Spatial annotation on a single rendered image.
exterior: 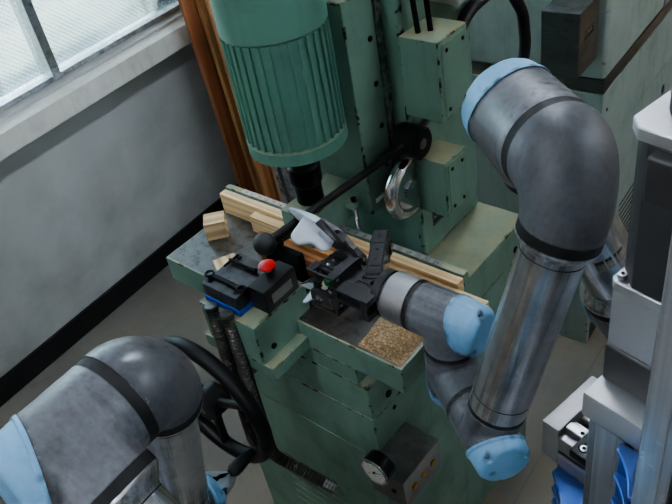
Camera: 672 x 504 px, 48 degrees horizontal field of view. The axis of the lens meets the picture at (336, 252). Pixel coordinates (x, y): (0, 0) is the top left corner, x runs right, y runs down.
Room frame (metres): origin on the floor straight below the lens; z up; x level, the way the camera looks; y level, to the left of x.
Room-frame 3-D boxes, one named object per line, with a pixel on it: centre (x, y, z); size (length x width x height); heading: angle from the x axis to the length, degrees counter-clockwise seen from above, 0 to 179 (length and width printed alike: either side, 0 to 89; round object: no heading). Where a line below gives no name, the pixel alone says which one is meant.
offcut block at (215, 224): (1.32, 0.24, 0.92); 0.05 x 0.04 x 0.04; 91
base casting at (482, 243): (1.26, -0.06, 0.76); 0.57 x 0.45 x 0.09; 134
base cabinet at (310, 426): (1.26, -0.06, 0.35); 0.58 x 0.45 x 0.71; 134
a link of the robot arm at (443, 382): (0.73, -0.13, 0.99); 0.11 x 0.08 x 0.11; 8
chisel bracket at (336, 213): (1.19, 0.01, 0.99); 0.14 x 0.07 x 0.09; 134
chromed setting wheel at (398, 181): (1.18, -0.15, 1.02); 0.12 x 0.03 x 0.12; 134
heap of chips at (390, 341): (0.93, -0.09, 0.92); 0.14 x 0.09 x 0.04; 134
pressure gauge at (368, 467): (0.84, 0.00, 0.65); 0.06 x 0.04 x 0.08; 44
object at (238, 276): (1.03, 0.16, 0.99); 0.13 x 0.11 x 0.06; 44
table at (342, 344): (1.10, 0.10, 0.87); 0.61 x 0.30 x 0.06; 44
